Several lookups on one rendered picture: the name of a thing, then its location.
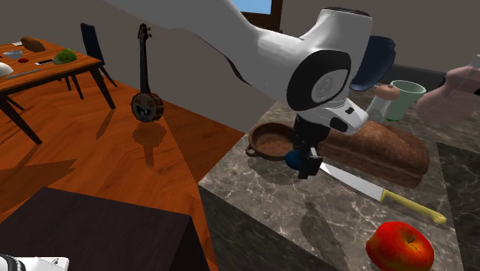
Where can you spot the small blue ball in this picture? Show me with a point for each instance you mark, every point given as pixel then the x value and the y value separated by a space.
pixel 291 160

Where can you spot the wooden dining table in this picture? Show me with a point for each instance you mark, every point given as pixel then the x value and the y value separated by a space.
pixel 45 73

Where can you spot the dark robot stand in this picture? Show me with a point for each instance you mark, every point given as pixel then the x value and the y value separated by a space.
pixel 93 232

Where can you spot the brown bread loaf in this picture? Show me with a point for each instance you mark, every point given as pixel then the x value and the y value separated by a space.
pixel 378 150

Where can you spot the pale green cup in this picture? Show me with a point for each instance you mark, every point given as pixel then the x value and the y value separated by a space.
pixel 403 101

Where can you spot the window with brown frame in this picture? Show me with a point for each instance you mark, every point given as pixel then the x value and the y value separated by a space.
pixel 253 5

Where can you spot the white shaker with brown cap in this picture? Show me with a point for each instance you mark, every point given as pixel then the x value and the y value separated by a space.
pixel 379 107

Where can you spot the dark blue bowl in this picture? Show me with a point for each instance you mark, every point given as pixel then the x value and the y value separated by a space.
pixel 373 63

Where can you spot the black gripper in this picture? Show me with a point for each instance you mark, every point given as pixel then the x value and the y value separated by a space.
pixel 309 133

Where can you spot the dark blue chair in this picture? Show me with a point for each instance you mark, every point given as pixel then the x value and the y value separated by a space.
pixel 91 43

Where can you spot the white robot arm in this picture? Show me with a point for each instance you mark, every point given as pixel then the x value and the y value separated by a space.
pixel 277 56

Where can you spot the red apple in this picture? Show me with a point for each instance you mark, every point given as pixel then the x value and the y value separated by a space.
pixel 399 247

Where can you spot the dark banjo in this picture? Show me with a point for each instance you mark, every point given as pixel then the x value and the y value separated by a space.
pixel 147 107

